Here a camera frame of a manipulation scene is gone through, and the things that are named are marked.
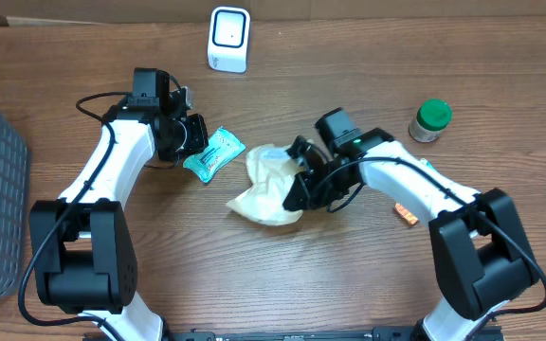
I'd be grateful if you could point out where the orange Kleenex tissue pack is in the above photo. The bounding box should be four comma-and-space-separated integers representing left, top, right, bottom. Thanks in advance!
393, 203, 419, 226

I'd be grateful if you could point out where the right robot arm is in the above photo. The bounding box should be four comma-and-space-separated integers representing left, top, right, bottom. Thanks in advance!
282, 108, 546, 340

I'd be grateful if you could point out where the teal wet wipes pack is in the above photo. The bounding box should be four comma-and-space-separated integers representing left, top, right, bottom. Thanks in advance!
183, 127, 246, 184

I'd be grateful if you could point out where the white barcode scanner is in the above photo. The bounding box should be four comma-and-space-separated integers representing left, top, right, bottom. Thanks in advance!
207, 6, 251, 74

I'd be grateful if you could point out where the beige paper pouch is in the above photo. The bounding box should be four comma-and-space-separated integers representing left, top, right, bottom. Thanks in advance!
226, 144, 303, 226

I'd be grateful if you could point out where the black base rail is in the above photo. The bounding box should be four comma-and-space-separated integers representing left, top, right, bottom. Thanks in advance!
82, 325, 506, 341

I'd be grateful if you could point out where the green lid jar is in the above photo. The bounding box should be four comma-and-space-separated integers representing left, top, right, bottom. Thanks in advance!
409, 99, 452, 143

